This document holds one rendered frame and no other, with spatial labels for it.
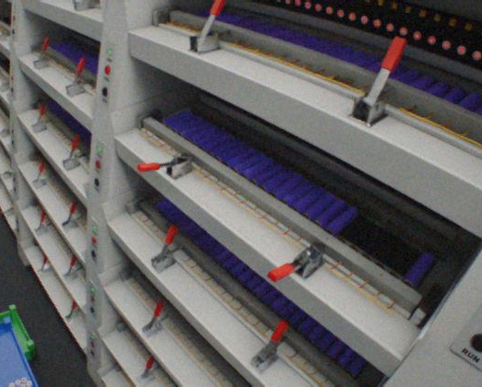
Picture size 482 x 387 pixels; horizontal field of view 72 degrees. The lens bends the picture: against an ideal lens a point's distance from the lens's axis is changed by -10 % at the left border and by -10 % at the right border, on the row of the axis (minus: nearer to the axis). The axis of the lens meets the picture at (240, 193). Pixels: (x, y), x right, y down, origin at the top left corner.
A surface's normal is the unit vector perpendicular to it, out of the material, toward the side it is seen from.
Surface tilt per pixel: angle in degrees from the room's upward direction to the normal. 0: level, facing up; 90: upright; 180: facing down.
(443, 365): 90
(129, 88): 90
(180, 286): 17
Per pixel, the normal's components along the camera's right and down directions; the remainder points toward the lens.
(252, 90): -0.72, 0.43
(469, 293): -0.68, 0.18
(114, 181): 0.69, 0.48
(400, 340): 0.03, -0.76
